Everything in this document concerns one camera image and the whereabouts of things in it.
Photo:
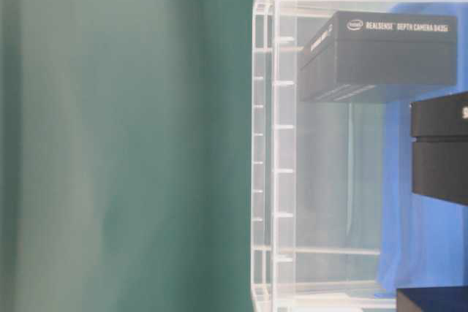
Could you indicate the black camera box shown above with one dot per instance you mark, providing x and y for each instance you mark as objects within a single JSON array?
[
  {"x": 378, "y": 57},
  {"x": 439, "y": 147},
  {"x": 443, "y": 298}
]

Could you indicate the clear plastic storage case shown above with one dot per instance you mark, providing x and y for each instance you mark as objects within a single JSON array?
[{"x": 316, "y": 230}]

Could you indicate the green table cloth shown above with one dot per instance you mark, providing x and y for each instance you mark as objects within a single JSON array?
[{"x": 125, "y": 155}]

